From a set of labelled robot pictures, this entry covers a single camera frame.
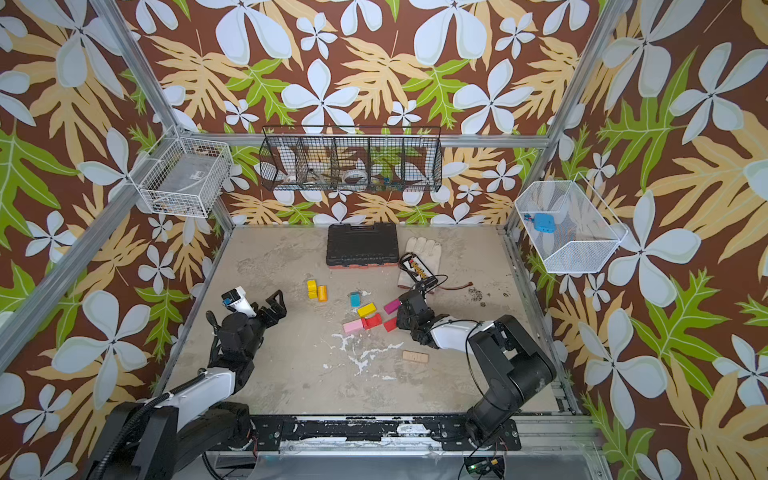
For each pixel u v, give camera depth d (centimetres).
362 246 109
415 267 104
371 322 93
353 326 93
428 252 111
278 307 79
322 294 100
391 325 93
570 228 84
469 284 104
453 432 75
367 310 96
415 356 86
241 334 65
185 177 86
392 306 98
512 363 46
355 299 103
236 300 74
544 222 86
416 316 73
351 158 97
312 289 101
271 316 77
